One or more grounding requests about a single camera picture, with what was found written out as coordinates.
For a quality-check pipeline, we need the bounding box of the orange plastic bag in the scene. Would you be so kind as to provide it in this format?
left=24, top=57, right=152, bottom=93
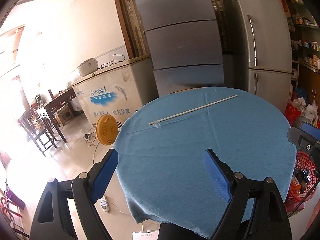
left=290, top=181, right=302, bottom=196

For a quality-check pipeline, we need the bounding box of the white plastic bags pile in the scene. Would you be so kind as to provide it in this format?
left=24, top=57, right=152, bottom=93
left=292, top=98, right=318, bottom=124

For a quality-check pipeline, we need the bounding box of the red gift bag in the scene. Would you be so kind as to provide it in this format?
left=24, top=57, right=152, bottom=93
left=284, top=102, right=301, bottom=126

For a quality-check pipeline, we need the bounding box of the white power strip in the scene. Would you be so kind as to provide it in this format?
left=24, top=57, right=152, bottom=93
left=100, top=195, right=110, bottom=213

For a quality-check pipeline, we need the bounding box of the red plastic mesh basket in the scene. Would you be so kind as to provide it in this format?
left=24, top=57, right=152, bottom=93
left=285, top=151, right=317, bottom=205

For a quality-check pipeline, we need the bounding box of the yellow round fan heater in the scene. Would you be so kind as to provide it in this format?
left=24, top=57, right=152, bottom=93
left=95, top=114, right=118, bottom=146

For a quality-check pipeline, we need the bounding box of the brown wooden sideboard cabinet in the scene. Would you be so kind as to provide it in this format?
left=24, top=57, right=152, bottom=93
left=298, top=64, right=320, bottom=112

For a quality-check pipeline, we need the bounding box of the blue table cloth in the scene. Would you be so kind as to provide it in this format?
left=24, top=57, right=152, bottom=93
left=114, top=87, right=296, bottom=238

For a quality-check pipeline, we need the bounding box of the white thin rod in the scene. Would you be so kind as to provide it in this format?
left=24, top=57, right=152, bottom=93
left=148, top=95, right=238, bottom=125

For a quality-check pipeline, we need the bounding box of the dark wooden chair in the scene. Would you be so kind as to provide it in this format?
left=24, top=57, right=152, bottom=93
left=18, top=108, right=57, bottom=156

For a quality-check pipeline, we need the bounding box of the dark wooden dining table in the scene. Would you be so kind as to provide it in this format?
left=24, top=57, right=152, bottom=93
left=43, top=87, right=76, bottom=142

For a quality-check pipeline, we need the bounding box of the white chest freezer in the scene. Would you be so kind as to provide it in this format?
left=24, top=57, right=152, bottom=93
left=73, top=55, right=158, bottom=127

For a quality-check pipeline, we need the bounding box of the silver two-door refrigerator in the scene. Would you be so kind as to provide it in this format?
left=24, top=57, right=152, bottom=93
left=224, top=0, right=292, bottom=112

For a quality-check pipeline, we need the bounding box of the white rice cooker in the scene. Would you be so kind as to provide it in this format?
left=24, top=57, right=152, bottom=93
left=78, top=58, right=99, bottom=77

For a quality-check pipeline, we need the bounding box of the grey panel cabinet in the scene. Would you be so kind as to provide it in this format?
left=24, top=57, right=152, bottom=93
left=135, top=0, right=224, bottom=96

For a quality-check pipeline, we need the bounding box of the black braided cable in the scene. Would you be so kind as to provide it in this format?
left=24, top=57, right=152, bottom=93
left=287, top=177, right=320, bottom=218

